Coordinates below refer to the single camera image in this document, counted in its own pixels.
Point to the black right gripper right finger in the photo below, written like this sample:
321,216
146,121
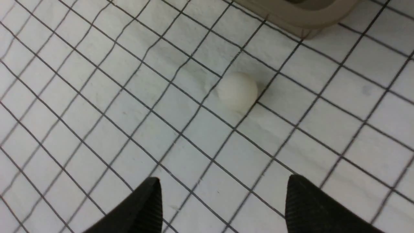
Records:
309,210

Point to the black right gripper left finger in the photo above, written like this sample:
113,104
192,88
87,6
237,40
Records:
140,212

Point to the white ping-pong ball cluster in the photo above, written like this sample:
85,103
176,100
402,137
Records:
237,91

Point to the white grid-pattern tablecloth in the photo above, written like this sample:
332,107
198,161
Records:
98,95

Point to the olive plastic bin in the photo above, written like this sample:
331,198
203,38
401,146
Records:
302,18

